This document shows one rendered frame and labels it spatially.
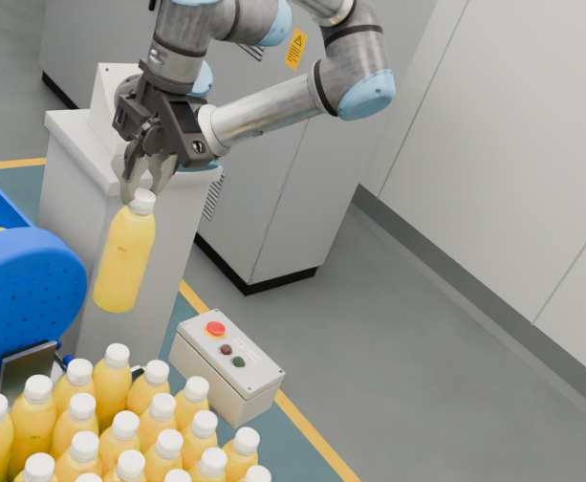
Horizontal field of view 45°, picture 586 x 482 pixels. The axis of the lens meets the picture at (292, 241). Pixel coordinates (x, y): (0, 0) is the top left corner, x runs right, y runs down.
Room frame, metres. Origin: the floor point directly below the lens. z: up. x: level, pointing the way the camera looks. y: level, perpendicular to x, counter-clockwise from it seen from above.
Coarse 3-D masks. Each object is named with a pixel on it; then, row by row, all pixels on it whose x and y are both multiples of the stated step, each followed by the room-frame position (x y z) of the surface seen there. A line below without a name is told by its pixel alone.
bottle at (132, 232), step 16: (128, 208) 0.90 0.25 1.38; (112, 224) 0.89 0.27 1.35; (128, 224) 0.88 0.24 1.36; (144, 224) 0.89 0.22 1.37; (112, 240) 0.87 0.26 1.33; (128, 240) 0.87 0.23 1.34; (144, 240) 0.88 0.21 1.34; (112, 256) 0.87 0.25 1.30; (128, 256) 0.87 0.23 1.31; (144, 256) 0.89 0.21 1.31; (112, 272) 0.86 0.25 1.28; (128, 272) 0.87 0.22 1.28; (144, 272) 0.91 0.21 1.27; (96, 288) 0.87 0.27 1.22; (112, 288) 0.86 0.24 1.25; (128, 288) 0.87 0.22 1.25; (112, 304) 0.86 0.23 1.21; (128, 304) 0.88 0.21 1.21
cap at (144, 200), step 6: (138, 192) 0.91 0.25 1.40; (144, 192) 0.91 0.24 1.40; (150, 192) 0.92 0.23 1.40; (138, 198) 0.89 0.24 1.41; (144, 198) 0.90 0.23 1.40; (150, 198) 0.90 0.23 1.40; (132, 204) 0.89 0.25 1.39; (138, 204) 0.89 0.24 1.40; (144, 204) 0.89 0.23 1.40; (150, 204) 0.90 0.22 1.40
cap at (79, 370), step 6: (78, 360) 0.82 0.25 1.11; (84, 360) 0.83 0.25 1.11; (72, 366) 0.80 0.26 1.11; (78, 366) 0.81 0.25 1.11; (84, 366) 0.81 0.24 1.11; (90, 366) 0.82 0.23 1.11; (72, 372) 0.79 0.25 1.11; (78, 372) 0.80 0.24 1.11; (84, 372) 0.80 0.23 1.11; (90, 372) 0.81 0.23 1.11; (72, 378) 0.79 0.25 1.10; (78, 378) 0.79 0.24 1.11; (84, 378) 0.80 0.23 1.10
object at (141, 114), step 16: (144, 64) 0.93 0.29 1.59; (144, 80) 0.93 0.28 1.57; (160, 80) 0.89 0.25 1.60; (128, 96) 0.93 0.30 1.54; (144, 96) 0.93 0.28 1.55; (128, 112) 0.91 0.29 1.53; (144, 112) 0.90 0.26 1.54; (128, 128) 0.91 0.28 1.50; (144, 128) 0.88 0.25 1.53; (160, 128) 0.89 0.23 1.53; (144, 144) 0.88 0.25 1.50; (160, 144) 0.90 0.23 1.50
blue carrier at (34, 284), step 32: (0, 192) 1.16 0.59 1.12; (0, 224) 1.14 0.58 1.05; (32, 224) 1.10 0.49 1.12; (0, 256) 0.85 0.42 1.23; (32, 256) 0.89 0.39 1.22; (64, 256) 0.95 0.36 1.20; (0, 288) 0.85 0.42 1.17; (32, 288) 0.90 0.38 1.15; (64, 288) 0.96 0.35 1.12; (0, 320) 0.86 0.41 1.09; (32, 320) 0.91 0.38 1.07; (64, 320) 0.97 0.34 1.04; (0, 352) 0.86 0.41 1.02
